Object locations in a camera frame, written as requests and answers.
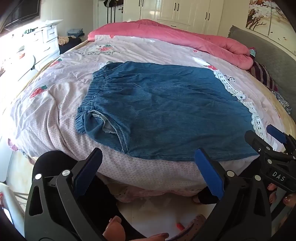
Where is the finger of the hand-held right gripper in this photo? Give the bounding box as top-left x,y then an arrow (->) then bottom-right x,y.
245,130 -> 278,164
266,125 -> 296,154

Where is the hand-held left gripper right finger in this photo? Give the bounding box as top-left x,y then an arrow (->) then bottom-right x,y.
191,148 -> 272,241

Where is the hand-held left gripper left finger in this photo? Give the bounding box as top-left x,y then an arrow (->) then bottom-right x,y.
24,147 -> 109,241

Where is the blue denim pants lace trim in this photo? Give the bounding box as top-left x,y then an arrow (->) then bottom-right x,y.
74,61 -> 269,161

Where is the person's right hand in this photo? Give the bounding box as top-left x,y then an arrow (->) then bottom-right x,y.
267,183 -> 296,210

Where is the dark floral cloth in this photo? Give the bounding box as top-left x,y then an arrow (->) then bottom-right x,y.
272,90 -> 292,114

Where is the purple striped cloth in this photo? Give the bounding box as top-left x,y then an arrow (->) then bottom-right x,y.
247,61 -> 279,92

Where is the grey padded headboard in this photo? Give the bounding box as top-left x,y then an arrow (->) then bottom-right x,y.
228,25 -> 296,98

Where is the strawberry print bed sheet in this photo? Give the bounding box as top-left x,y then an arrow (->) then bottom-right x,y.
7,35 -> 292,204

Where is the pink quilt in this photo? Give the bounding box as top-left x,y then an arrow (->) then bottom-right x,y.
87,20 -> 253,70

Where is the white dresser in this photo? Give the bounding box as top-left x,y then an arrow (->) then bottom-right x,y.
0,23 -> 60,78

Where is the folded clothes pile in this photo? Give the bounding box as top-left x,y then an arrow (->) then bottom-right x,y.
67,28 -> 84,38

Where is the white wardrobe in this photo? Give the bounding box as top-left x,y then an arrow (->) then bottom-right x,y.
122,0 -> 225,36

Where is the black striped hanging jacket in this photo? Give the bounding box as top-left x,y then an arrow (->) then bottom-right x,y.
103,0 -> 125,23

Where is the black television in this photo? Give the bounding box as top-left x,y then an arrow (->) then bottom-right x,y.
3,0 -> 41,29

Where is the floral wall picture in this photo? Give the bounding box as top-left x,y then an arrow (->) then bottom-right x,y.
245,0 -> 290,38

